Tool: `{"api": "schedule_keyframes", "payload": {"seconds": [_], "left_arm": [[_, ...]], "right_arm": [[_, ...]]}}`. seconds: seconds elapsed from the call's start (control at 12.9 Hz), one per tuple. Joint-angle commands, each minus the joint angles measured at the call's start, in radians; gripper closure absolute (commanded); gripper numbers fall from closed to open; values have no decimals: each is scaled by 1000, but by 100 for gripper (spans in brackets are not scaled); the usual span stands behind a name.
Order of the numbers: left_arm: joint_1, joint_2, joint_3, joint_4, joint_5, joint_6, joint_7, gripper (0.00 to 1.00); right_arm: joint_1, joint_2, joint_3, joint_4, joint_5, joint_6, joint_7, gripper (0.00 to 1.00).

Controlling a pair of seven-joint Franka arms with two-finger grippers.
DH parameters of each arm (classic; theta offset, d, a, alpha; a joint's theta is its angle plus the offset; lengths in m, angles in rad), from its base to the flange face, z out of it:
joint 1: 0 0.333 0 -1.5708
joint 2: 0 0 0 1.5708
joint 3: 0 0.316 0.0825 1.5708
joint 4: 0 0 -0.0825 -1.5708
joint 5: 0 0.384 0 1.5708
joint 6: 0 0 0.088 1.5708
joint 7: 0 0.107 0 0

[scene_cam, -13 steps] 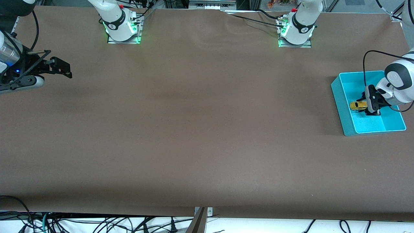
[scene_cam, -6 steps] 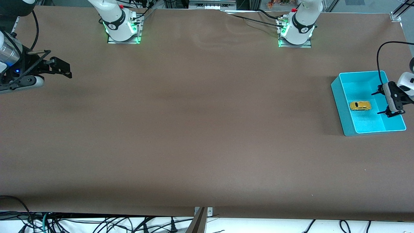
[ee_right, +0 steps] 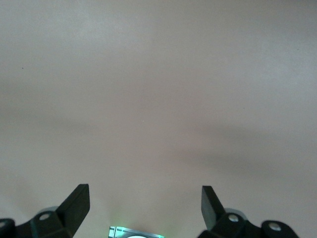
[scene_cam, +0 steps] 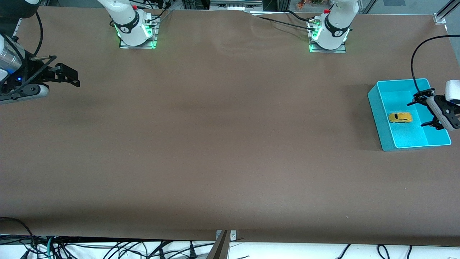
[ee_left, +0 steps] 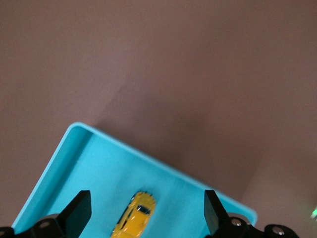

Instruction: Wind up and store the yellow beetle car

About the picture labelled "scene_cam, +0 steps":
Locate yellow beetle toy car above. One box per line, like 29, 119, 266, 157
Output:
387, 112, 413, 124

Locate turquoise plastic bin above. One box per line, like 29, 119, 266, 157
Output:
367, 78, 452, 152

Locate grey background device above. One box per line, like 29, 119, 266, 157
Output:
210, 0, 263, 11

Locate dark metal strut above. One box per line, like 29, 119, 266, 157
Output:
206, 230, 231, 259

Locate aluminium frame profile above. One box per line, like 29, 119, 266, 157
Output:
433, 0, 460, 25

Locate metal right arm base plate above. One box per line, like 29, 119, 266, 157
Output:
119, 16, 158, 49

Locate black looped floor cable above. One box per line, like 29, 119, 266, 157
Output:
0, 217, 36, 259

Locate black cable on table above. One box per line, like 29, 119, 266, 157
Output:
246, 12, 318, 33

